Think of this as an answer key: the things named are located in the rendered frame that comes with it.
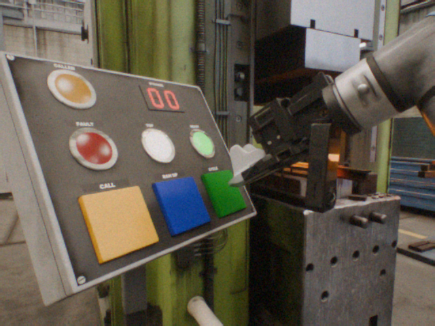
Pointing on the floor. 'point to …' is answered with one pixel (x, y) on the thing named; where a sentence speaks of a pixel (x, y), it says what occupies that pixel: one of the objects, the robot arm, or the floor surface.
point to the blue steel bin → (411, 183)
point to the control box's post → (134, 297)
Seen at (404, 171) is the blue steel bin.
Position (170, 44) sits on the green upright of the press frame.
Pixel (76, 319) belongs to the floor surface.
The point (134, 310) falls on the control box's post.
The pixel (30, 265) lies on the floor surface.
